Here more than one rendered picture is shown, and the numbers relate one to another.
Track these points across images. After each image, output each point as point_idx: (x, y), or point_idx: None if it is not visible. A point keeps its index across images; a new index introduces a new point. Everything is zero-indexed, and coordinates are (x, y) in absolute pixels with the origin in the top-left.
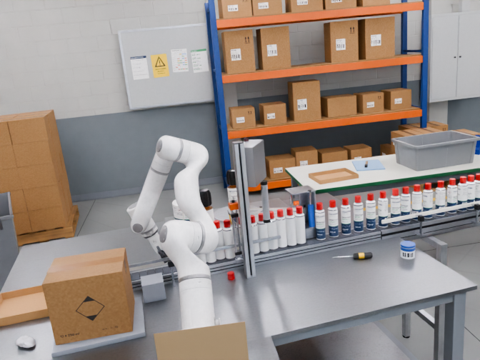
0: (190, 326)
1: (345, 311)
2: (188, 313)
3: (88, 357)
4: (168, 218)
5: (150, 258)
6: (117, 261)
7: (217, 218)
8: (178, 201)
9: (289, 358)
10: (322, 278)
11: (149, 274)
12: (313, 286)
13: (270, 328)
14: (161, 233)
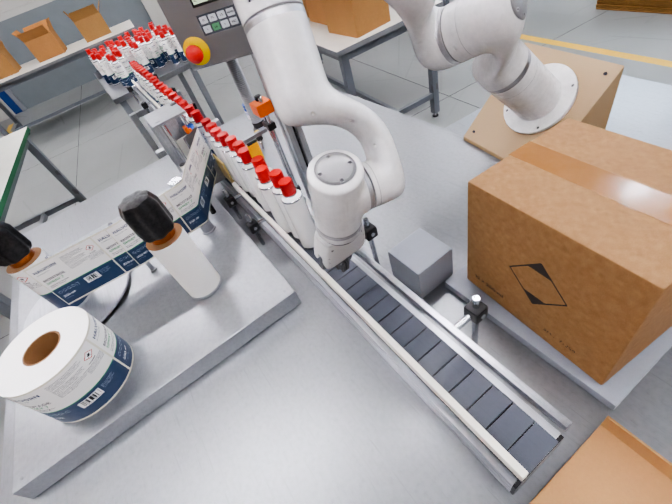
0: (557, 79)
1: (374, 110)
2: (550, 72)
3: None
4: (32, 467)
5: (268, 389)
6: (539, 147)
7: (100, 318)
8: None
9: None
10: (311, 143)
11: (377, 297)
12: (332, 141)
13: (432, 133)
14: (521, 0)
